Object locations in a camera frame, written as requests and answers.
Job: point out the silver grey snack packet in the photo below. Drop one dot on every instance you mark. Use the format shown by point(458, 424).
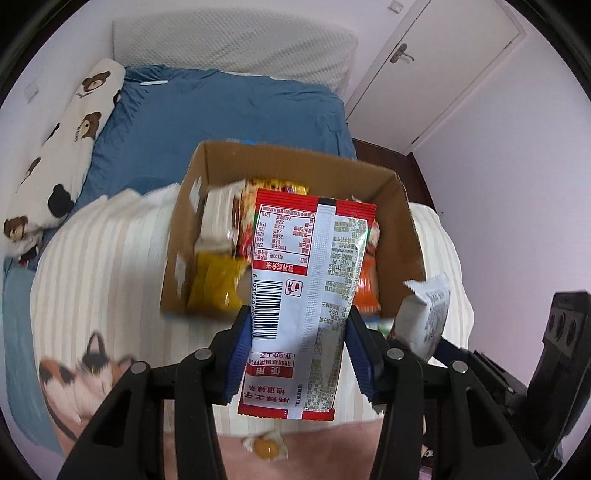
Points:
point(425, 314)

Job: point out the cardboard box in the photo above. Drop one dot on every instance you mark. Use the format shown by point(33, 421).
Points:
point(295, 166)

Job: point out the orange snack packet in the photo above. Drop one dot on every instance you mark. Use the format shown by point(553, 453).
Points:
point(367, 286)

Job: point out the cat printed blanket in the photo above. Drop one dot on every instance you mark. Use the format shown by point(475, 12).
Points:
point(115, 277)

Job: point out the white quilted pillow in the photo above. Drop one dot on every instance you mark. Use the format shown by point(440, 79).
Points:
point(231, 46)

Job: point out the yellow snack packet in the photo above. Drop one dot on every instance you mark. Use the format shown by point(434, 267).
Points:
point(217, 286)

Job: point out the white wall socket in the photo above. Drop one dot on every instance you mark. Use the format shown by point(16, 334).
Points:
point(32, 92)

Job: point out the bear print pillow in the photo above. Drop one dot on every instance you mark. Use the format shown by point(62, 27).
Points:
point(69, 138)

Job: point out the light blue blanket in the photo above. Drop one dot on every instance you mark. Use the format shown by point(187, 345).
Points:
point(21, 346)

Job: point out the blue bedsheet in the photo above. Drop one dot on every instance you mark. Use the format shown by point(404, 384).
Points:
point(231, 115)

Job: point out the white light switch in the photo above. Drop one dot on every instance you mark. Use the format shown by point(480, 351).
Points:
point(395, 6)

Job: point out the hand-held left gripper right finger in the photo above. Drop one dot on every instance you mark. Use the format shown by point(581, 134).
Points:
point(362, 364)

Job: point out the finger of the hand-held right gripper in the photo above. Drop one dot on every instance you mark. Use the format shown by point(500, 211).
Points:
point(450, 351)

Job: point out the braised egg packet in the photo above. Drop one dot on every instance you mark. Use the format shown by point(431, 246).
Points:
point(265, 446)

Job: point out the instant noodle packet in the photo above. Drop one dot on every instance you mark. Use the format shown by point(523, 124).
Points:
point(272, 187)

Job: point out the white biscuit packet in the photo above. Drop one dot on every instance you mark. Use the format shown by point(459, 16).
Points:
point(217, 221)

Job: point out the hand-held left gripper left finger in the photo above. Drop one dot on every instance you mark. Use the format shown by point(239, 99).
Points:
point(238, 360)

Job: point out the red and white snack packet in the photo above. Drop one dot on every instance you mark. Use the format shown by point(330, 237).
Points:
point(295, 286)

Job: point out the small white stick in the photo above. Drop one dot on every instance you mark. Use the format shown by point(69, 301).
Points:
point(154, 83)

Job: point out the white door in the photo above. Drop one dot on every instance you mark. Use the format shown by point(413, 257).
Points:
point(438, 69)

